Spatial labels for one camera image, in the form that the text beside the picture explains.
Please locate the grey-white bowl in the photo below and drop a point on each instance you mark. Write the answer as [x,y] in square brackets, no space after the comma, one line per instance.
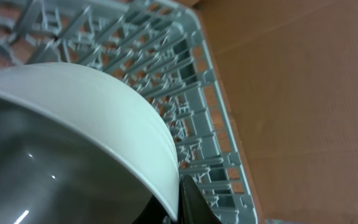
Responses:
[80,146]

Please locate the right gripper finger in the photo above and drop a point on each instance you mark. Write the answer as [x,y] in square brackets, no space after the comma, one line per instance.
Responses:
[193,208]

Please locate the grey dishwasher rack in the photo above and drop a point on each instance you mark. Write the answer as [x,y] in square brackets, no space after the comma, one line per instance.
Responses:
[158,48]

